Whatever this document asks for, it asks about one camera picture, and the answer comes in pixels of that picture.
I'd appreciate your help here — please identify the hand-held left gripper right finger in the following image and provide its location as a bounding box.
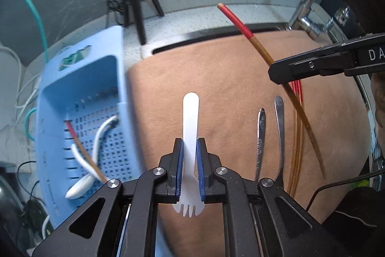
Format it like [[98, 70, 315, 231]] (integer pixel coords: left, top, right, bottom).
[[196, 138, 340, 257]]

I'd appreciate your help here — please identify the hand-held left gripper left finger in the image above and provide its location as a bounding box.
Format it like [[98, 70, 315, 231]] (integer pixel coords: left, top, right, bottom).
[[32, 138, 185, 257]]

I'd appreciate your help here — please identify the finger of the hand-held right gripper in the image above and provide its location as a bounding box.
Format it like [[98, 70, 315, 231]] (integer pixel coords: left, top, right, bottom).
[[268, 33, 370, 85]]

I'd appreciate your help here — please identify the white plastic spork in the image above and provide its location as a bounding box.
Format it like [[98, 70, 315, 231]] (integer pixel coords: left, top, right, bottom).
[[172, 92, 205, 218]]

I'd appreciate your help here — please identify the white ceramic spoon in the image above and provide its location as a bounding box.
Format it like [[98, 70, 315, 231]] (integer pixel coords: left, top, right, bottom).
[[64, 115, 121, 200]]

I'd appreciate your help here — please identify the blue plastic basket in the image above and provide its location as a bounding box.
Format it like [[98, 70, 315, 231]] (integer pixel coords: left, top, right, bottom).
[[35, 25, 169, 257]]

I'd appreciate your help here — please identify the chrome faucet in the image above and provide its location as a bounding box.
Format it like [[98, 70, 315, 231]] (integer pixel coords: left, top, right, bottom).
[[289, 0, 334, 41]]

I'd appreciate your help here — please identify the tan towel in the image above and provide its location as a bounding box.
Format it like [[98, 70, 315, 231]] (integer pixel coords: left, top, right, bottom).
[[128, 30, 372, 257]]

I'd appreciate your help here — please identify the white plastic spoon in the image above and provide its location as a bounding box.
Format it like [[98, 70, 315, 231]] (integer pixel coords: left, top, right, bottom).
[[71, 145, 101, 181]]

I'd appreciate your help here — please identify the glass pot lid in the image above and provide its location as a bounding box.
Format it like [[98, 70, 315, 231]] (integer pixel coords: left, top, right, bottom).
[[0, 174, 26, 245]]

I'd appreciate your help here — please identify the metal spoon handle left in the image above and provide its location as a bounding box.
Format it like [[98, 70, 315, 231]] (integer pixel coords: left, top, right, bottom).
[[254, 108, 267, 182]]

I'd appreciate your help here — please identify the metal spoon handle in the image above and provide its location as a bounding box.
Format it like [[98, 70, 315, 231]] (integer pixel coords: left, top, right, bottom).
[[254, 108, 267, 182], [273, 96, 286, 182]]

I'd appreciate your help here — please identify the metal spoon handle right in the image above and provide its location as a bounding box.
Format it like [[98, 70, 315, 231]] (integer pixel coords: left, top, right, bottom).
[[273, 96, 286, 182]]

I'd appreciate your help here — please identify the ring light black cable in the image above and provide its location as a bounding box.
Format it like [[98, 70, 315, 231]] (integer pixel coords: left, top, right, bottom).
[[107, 0, 128, 27]]

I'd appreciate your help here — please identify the white cable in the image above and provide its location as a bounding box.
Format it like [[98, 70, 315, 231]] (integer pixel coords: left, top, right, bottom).
[[0, 46, 41, 113]]

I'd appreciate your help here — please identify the teal hose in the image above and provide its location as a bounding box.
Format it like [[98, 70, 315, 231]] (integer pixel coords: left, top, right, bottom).
[[8, 0, 49, 140]]

